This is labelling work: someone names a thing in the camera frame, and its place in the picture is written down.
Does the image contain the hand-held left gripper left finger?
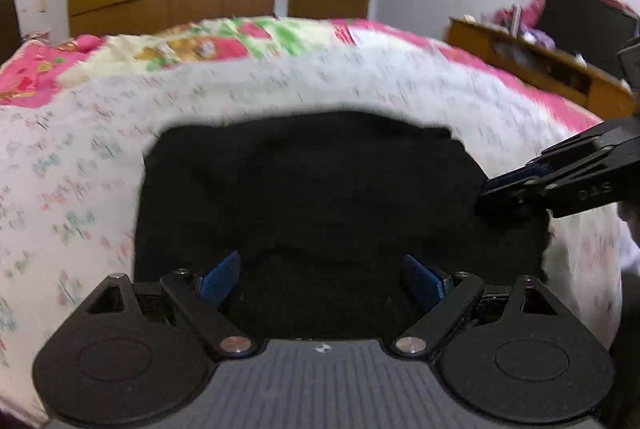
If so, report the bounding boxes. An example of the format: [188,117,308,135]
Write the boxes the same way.
[72,251,252,360]

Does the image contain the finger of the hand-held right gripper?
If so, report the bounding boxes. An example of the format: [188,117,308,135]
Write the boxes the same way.
[484,118,636,194]
[474,181,551,221]

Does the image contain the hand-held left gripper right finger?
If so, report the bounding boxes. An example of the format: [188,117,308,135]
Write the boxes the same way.
[392,255,573,358]

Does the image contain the black pants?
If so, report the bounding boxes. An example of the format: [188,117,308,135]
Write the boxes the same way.
[134,109,551,340]

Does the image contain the wooden desk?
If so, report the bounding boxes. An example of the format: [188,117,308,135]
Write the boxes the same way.
[446,16,636,120]

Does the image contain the purple cloth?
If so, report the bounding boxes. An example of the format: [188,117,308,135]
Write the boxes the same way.
[522,29,557,50]

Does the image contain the black television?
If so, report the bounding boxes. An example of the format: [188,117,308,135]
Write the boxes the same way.
[540,0,640,77]

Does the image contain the white floral bed sheet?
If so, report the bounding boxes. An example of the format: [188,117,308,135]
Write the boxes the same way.
[0,54,626,425]

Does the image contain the pink printed blanket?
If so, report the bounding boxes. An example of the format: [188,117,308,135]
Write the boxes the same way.
[0,16,606,134]

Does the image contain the dark wooden headboard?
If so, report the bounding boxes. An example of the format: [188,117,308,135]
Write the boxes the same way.
[0,0,21,64]

